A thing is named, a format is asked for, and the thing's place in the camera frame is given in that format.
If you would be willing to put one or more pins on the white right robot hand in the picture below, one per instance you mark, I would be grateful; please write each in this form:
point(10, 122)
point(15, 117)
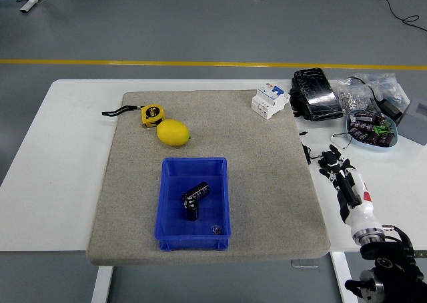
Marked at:
point(362, 213)

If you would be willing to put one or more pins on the dark cylindrical battery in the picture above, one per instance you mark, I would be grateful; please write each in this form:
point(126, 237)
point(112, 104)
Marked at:
point(198, 191)
point(191, 213)

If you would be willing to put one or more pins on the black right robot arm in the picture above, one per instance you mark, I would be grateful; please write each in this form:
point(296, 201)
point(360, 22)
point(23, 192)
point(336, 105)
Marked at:
point(387, 249)

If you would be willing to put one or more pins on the grey box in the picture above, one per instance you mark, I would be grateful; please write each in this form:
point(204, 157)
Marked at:
point(415, 123)

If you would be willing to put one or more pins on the blue plastic box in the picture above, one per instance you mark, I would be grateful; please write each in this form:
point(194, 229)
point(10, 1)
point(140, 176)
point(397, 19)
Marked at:
point(173, 223)

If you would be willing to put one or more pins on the white table leg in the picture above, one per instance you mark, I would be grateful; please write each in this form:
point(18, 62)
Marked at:
point(338, 266)
point(101, 286)

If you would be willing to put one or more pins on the light blue bowl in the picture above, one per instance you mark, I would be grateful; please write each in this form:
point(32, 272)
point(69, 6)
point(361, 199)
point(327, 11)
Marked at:
point(373, 147)

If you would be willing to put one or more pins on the dark capacitor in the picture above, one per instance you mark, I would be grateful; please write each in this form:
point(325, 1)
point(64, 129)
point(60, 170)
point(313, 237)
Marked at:
point(380, 119)
point(360, 127)
point(363, 116)
point(372, 138)
point(387, 140)
point(357, 135)

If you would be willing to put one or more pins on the green connector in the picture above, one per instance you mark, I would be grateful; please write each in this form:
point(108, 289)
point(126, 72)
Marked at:
point(379, 129)

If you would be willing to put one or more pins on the clear bag of nuts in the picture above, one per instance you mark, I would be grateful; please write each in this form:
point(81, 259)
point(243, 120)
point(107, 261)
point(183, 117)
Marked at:
point(350, 97)

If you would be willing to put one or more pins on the black glossy device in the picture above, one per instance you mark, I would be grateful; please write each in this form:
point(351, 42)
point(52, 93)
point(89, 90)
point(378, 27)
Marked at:
point(320, 96)

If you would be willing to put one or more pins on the clear bag of screws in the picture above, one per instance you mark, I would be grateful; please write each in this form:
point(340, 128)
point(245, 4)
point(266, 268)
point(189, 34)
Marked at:
point(390, 84)

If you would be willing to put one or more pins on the white circuit breaker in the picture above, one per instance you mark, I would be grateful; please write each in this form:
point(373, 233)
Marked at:
point(267, 104)

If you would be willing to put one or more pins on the small dark metal part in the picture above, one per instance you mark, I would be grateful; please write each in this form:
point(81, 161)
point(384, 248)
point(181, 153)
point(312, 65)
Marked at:
point(215, 230)

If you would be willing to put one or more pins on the grey-brown mat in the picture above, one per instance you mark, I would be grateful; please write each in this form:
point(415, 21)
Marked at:
point(217, 116)

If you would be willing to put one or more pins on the yellow lemon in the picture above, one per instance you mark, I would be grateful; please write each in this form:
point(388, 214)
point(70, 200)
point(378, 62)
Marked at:
point(173, 133)

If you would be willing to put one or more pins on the yellow tape measure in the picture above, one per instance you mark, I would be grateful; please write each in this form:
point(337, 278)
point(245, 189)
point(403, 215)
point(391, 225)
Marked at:
point(152, 114)

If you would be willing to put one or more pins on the metal bracket under table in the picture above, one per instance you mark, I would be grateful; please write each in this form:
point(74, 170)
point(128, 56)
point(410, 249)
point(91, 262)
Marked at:
point(302, 264)

